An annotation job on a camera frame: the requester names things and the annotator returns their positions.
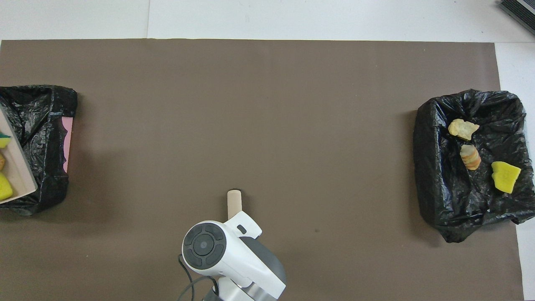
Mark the beige hand brush black bristles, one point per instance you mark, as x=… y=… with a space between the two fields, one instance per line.
x=234 y=205

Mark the pale foam scrap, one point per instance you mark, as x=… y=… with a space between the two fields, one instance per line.
x=470 y=157
x=463 y=128

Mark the yellow sponge chunk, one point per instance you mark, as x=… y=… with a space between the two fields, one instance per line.
x=505 y=176

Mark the beige plastic dustpan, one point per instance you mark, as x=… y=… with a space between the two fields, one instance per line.
x=19 y=167

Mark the green and yellow sponge piece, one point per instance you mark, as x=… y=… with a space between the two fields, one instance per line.
x=4 y=141

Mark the notched yellow sponge piece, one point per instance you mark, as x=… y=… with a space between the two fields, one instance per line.
x=5 y=187

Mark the brown oval nugget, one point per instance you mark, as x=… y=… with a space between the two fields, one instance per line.
x=1 y=161

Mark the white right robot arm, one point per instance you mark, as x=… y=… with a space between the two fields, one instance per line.
x=234 y=259

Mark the black trash bag bin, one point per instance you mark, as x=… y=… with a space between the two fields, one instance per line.
x=439 y=188

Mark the pink plastic bin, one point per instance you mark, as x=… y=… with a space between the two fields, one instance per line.
x=68 y=142

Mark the black trash bag over pink bin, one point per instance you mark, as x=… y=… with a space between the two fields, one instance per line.
x=42 y=125

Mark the brown table mat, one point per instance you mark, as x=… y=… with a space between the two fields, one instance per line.
x=267 y=104

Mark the dark ribbed device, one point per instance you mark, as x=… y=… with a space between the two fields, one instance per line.
x=522 y=10

